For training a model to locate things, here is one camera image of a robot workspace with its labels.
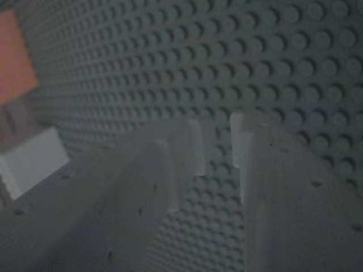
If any grey studded baseplate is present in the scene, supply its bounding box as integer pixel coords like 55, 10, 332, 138
16, 0, 363, 272

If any grey white brick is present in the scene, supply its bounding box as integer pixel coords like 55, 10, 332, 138
0, 126, 70, 201

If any orange brick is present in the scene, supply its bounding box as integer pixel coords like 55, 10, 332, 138
0, 8, 39, 106

